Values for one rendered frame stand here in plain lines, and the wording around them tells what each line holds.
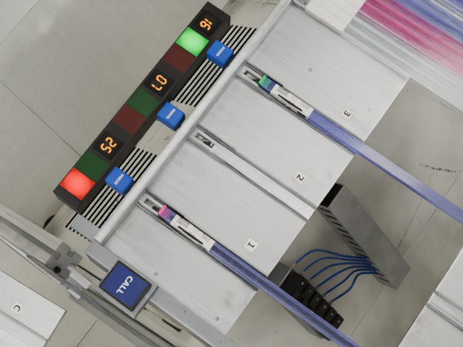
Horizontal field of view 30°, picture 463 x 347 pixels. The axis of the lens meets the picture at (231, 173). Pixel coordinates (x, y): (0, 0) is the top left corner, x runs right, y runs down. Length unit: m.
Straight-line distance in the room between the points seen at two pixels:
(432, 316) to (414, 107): 0.56
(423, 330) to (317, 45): 0.40
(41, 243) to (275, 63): 0.41
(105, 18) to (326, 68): 0.79
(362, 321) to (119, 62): 0.76
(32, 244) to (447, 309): 0.56
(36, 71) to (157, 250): 0.80
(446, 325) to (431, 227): 0.60
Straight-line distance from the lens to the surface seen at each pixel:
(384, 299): 1.66
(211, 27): 1.20
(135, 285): 1.05
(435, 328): 1.12
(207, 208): 1.11
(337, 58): 1.19
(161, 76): 1.18
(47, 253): 1.20
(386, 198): 1.58
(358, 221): 1.47
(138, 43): 1.92
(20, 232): 1.28
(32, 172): 1.85
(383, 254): 1.54
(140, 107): 1.16
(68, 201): 1.13
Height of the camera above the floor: 1.63
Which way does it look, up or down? 50 degrees down
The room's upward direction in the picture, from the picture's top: 110 degrees clockwise
